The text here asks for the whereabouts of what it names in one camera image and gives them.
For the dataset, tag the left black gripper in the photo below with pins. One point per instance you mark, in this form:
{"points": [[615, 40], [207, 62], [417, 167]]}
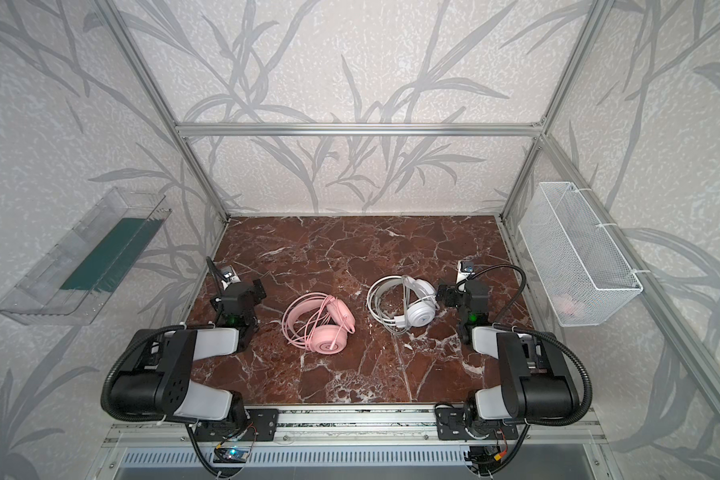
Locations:
{"points": [[243, 295]]}

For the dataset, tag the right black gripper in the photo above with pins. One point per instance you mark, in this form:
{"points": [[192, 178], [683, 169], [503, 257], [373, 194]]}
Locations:
{"points": [[459, 294]]}

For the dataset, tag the white headphones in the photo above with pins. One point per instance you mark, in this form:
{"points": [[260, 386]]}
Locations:
{"points": [[419, 307]]}

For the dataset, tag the pink headphones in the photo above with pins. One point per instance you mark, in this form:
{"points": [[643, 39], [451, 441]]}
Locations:
{"points": [[318, 322]]}

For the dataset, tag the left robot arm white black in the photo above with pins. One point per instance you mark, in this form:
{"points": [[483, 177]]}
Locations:
{"points": [[151, 380]]}

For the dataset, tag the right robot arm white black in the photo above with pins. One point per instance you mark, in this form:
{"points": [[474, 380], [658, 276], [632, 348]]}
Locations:
{"points": [[541, 380]]}

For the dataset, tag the pink item in basket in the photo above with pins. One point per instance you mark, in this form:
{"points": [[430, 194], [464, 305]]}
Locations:
{"points": [[567, 306]]}

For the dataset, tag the green circuit board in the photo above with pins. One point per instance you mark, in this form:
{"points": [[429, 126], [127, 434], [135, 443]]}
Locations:
{"points": [[231, 455]]}

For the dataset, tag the right wiring connector board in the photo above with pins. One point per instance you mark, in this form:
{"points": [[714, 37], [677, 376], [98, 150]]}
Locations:
{"points": [[485, 458]]}

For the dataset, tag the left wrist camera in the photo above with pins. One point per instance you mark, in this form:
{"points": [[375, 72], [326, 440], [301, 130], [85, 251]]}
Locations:
{"points": [[222, 277]]}

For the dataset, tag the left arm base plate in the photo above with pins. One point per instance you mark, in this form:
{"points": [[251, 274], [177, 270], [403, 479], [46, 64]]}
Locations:
{"points": [[256, 425]]}

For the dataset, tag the white wire mesh basket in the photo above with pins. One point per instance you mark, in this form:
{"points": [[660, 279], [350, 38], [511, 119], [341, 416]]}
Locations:
{"points": [[574, 253]]}

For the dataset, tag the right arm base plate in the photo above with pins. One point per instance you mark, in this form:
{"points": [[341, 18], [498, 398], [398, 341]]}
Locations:
{"points": [[454, 423]]}

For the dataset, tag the aluminium front rail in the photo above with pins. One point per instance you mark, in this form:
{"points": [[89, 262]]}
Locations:
{"points": [[352, 425]]}

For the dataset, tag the clear plastic wall bin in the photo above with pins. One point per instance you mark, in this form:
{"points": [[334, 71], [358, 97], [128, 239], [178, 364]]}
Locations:
{"points": [[71, 283]]}

